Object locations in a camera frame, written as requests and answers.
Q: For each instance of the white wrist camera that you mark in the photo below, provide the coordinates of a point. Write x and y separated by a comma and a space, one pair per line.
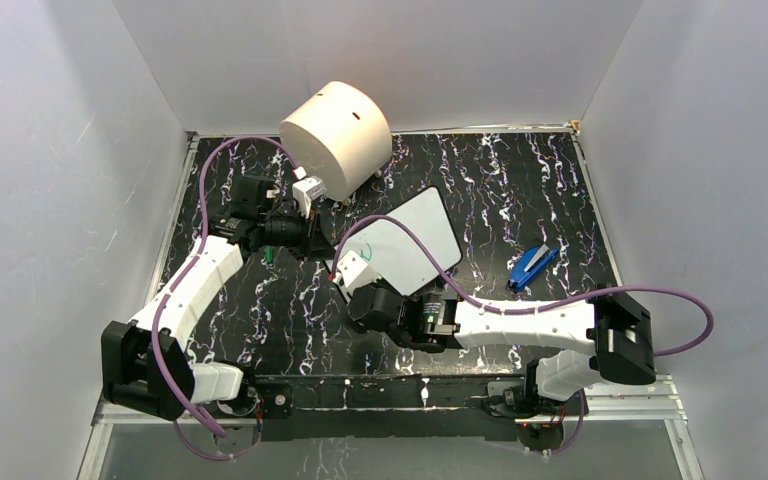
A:
305, 191
351, 272

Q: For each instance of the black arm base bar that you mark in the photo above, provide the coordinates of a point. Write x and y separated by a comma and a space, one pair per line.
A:
492, 407

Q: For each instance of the cream cylindrical container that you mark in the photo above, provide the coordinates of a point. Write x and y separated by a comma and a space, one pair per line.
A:
339, 135

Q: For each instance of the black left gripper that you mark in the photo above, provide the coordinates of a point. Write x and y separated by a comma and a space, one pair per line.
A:
317, 247

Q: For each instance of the black framed whiteboard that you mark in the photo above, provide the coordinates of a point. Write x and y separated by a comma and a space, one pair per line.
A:
409, 245

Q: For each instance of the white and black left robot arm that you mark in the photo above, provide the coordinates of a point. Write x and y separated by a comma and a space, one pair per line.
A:
144, 364

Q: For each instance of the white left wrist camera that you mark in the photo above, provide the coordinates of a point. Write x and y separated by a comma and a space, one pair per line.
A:
305, 191

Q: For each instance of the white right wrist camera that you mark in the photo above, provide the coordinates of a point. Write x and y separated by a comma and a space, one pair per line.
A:
351, 272

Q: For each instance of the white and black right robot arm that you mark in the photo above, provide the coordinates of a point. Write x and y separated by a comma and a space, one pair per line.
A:
605, 338

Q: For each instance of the blue stapler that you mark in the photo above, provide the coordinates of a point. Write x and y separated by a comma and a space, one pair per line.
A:
532, 263

